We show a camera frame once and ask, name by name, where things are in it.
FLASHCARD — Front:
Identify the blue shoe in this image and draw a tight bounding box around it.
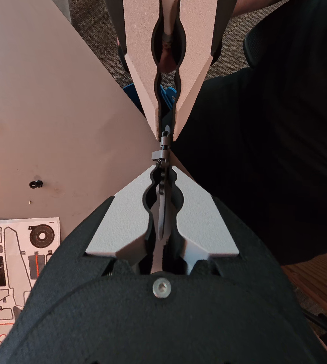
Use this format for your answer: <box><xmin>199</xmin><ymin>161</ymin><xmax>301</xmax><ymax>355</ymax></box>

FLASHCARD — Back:
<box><xmin>123</xmin><ymin>83</ymin><xmax>179</xmax><ymax>115</ymax></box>

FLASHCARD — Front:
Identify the grey pointed lego panel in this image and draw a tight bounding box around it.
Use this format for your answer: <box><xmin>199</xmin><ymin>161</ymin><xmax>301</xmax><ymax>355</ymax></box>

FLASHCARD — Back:
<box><xmin>151</xmin><ymin>150</ymin><xmax>171</xmax><ymax>241</ymax></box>

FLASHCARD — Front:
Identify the person's right forearm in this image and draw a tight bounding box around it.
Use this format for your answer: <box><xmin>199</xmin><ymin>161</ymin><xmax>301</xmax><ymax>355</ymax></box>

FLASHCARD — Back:
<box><xmin>231</xmin><ymin>0</ymin><xmax>287</xmax><ymax>17</ymax></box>

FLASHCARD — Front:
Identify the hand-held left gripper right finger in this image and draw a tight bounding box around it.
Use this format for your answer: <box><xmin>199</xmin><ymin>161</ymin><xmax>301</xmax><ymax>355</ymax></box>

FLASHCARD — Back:
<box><xmin>168</xmin><ymin>165</ymin><xmax>241</xmax><ymax>274</ymax></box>

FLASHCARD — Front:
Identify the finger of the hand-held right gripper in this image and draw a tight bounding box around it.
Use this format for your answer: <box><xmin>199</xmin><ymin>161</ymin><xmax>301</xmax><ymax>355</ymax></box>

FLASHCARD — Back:
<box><xmin>174</xmin><ymin>0</ymin><xmax>220</xmax><ymax>142</ymax></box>
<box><xmin>122</xmin><ymin>0</ymin><xmax>162</xmax><ymax>140</ymax></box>

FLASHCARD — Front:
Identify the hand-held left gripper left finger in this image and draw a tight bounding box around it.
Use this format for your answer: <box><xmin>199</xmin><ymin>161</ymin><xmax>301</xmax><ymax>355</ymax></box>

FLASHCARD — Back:
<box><xmin>85</xmin><ymin>166</ymin><xmax>156</xmax><ymax>271</ymax></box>

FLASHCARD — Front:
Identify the grey lego pin connector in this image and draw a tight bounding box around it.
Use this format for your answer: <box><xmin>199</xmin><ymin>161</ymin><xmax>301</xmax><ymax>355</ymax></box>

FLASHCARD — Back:
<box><xmin>159</xmin><ymin>124</ymin><xmax>171</xmax><ymax>150</ymax></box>

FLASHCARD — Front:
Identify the lego sticker sheet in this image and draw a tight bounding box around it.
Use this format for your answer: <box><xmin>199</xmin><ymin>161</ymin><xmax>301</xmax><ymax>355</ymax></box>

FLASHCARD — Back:
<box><xmin>0</xmin><ymin>217</ymin><xmax>61</xmax><ymax>354</ymax></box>

